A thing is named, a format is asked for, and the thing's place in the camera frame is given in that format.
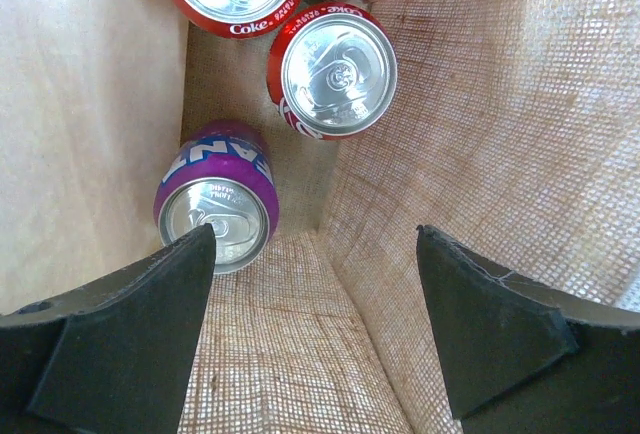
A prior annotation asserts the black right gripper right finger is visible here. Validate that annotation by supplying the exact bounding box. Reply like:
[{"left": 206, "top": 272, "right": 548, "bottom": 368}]
[{"left": 416, "top": 225, "right": 639, "bottom": 433}]

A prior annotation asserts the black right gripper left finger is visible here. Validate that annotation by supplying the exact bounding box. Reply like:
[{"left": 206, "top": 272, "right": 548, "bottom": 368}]
[{"left": 1, "top": 226, "right": 216, "bottom": 433}]

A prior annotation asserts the purple soda can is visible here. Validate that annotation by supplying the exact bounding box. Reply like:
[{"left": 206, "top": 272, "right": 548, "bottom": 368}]
[{"left": 153, "top": 119, "right": 280, "bottom": 275}]

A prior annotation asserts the tan canvas tote bag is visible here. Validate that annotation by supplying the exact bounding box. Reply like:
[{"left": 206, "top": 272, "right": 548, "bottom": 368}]
[{"left": 1, "top": 0, "right": 639, "bottom": 433}]

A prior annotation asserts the red cola can front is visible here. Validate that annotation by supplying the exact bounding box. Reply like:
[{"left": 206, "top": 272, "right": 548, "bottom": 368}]
[{"left": 266, "top": 2, "right": 398, "bottom": 141}]

